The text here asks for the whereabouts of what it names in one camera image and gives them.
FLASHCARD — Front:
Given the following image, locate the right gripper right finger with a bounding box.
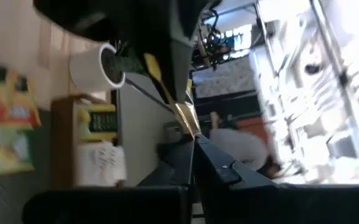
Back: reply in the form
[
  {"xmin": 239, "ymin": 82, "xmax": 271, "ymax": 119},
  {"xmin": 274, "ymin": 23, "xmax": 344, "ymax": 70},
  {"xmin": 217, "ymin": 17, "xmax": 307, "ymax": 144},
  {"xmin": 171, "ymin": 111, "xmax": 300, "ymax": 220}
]
[{"xmin": 194, "ymin": 133, "xmax": 359, "ymax": 224}]

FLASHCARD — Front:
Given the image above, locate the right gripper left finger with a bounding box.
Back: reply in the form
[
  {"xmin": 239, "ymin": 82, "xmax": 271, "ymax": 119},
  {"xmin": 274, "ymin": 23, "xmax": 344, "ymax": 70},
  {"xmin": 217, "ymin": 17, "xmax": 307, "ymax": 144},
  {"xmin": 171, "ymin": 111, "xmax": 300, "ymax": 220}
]
[{"xmin": 22, "ymin": 136, "xmax": 195, "ymax": 224}]

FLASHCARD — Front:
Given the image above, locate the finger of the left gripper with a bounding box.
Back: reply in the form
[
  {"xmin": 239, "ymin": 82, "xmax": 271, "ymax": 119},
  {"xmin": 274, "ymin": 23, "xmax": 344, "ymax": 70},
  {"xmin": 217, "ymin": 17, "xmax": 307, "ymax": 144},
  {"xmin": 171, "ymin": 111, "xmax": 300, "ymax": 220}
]
[{"xmin": 129, "ymin": 34, "xmax": 195, "ymax": 103}]

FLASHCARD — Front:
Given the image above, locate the yellow green tea packet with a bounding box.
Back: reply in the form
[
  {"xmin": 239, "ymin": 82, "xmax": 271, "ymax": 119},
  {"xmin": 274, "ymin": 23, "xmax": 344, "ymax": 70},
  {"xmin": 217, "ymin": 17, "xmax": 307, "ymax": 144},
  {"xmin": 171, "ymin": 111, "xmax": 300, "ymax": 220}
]
[{"xmin": 143, "ymin": 52, "xmax": 202, "ymax": 140}]

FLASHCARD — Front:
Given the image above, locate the brown wooden tea organizer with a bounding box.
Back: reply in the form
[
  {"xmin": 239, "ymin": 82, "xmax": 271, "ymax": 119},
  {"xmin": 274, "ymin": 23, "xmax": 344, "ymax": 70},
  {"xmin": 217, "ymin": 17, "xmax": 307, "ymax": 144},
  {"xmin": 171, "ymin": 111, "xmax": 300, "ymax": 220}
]
[{"xmin": 50, "ymin": 95, "xmax": 128, "ymax": 189}]

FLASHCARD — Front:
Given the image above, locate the person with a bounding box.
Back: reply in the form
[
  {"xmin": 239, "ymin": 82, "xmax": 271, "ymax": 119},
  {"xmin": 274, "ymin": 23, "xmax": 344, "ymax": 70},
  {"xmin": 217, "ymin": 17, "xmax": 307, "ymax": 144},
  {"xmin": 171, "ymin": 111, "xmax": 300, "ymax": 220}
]
[{"xmin": 210, "ymin": 127, "xmax": 281, "ymax": 180}]

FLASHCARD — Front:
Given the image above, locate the white plant pot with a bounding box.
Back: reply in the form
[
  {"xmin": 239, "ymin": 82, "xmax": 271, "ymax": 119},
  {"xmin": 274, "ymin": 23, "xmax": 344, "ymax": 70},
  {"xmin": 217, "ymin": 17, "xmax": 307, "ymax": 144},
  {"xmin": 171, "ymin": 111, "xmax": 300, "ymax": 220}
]
[{"xmin": 69, "ymin": 42, "xmax": 126, "ymax": 93}]

